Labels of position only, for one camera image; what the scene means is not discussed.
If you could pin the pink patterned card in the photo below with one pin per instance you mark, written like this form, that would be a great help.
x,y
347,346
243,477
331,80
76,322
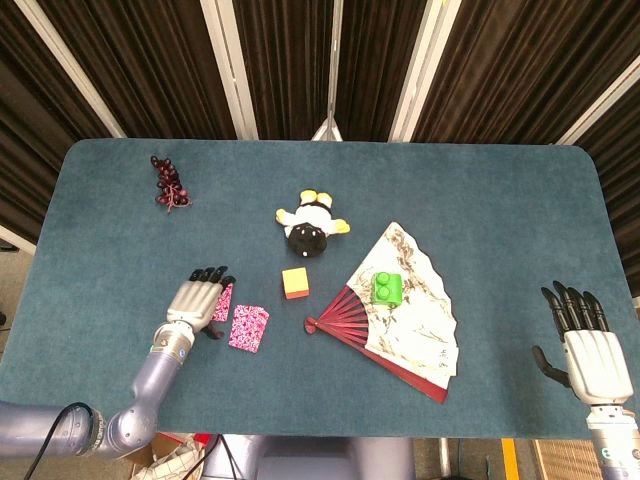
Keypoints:
x,y
247,327
223,305

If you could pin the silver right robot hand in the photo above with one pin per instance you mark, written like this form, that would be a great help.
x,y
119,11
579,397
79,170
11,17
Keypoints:
x,y
597,360

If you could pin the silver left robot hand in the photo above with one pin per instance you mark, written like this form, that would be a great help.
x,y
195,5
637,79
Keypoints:
x,y
192,302

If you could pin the red ribbed paper folding fan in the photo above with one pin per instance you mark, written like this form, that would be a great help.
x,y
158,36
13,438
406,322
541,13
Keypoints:
x,y
415,320

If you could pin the dark red grape bunch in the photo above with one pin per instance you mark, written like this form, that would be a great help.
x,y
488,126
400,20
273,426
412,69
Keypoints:
x,y
167,182

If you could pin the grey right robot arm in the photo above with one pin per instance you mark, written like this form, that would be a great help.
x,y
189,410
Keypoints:
x,y
612,440

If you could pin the thin white frame post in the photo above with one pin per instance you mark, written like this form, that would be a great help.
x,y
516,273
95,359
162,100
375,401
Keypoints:
x,y
332,60

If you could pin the black white plush toy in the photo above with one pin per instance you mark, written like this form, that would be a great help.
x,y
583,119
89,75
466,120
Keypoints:
x,y
310,225

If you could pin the cardboard box with paper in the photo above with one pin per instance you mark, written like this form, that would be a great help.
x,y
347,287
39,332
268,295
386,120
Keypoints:
x,y
165,457

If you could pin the grey robot torso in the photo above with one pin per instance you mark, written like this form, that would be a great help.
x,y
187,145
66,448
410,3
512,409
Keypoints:
x,y
310,457

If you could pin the green toy building brick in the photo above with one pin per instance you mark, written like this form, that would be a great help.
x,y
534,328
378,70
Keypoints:
x,y
386,290

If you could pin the dark brown pleated curtain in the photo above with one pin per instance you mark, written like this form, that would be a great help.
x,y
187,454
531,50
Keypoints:
x,y
515,65
145,65
622,200
375,65
285,65
30,125

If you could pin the yellow orange wooden cube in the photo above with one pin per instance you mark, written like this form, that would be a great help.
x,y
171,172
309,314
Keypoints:
x,y
295,282

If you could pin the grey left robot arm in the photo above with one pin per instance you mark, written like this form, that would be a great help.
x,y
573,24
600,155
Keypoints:
x,y
155,370

